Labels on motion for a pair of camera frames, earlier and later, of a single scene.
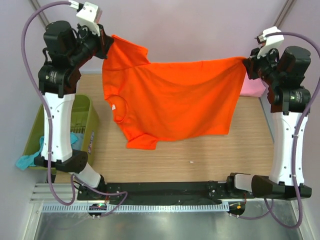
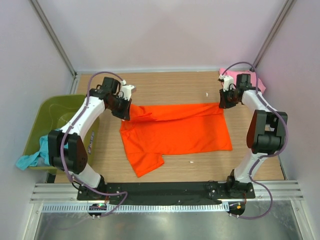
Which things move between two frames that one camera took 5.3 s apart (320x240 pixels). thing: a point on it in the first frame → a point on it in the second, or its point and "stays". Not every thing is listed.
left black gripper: x=104 y=41 → x=124 y=114
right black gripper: x=252 y=62 → x=224 y=104
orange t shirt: x=152 y=101 → x=152 y=131
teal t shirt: x=23 y=162 stays
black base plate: x=161 y=193 stays
